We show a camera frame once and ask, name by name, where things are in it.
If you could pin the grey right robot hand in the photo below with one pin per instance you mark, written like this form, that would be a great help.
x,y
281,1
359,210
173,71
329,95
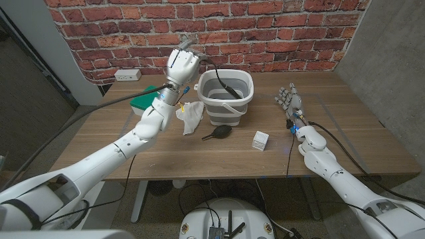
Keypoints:
x,y
293,105

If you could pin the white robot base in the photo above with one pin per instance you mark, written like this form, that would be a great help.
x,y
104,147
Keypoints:
x,y
199,219

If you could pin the black round fan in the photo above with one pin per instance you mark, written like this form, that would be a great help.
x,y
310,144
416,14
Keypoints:
x,y
160,187

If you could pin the white round table foot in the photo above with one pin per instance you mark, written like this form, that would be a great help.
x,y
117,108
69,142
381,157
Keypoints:
x,y
179,183

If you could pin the black air blower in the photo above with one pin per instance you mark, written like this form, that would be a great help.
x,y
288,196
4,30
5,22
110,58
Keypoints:
x,y
221,131

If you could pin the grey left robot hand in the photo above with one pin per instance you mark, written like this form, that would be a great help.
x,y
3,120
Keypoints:
x,y
181,66

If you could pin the white table leg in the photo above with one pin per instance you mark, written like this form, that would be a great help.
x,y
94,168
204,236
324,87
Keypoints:
x,y
139,202

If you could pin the white robot chest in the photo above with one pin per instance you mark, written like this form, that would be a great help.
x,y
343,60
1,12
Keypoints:
x,y
66,235

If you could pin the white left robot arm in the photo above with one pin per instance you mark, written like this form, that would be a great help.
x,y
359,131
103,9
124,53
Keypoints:
x,y
99,166

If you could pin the white collapsible bucket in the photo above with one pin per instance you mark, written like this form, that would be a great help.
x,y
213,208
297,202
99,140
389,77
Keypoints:
x,y
216,113

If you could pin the grey table leg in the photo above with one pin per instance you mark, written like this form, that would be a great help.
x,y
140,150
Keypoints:
x,y
310,199

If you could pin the white cloth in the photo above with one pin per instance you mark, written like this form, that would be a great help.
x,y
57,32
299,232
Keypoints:
x,y
192,116

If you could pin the small white cube box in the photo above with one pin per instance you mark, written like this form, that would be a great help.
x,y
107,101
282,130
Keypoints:
x,y
260,140

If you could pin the white power outlet strip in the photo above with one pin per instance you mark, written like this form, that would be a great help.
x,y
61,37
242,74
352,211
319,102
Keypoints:
x,y
127,75

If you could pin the red brick printed backdrop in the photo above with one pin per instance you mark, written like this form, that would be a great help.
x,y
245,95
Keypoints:
x,y
249,33

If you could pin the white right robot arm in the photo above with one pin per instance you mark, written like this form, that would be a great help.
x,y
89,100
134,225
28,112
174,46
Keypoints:
x,y
348,189

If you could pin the black antenna module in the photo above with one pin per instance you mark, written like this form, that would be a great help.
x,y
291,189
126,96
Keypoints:
x,y
216,232

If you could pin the black kitchen turner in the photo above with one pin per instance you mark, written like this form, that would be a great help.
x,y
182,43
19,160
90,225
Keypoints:
x,y
232,92

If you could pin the green-topped white box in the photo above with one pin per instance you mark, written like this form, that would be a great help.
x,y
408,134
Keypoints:
x,y
141,101

